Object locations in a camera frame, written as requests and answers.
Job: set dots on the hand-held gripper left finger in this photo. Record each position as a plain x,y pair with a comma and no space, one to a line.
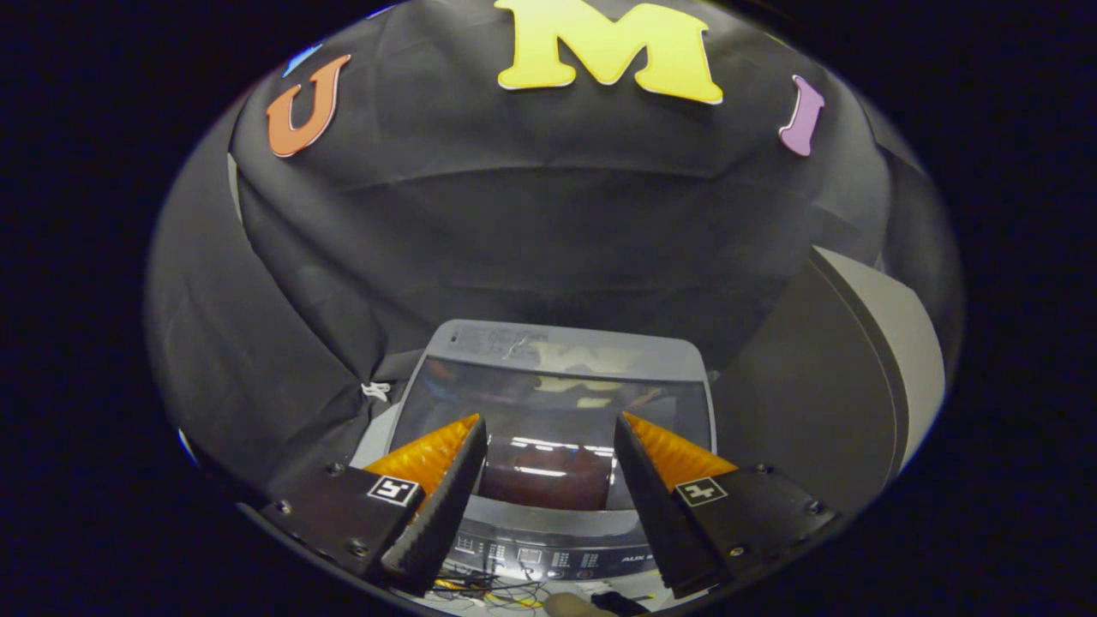
437,518

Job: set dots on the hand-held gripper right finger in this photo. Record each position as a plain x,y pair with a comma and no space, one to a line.
656,514

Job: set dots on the grey washing machine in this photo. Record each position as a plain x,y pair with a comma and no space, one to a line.
557,548

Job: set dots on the dark washing machine lid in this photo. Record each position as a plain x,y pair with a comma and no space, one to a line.
548,403

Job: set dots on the white cloth tie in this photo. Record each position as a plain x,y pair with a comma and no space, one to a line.
375,391

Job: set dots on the beige cabinet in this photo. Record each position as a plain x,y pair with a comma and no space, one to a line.
814,394

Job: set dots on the black backdrop cloth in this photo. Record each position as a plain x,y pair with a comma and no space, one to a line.
531,223

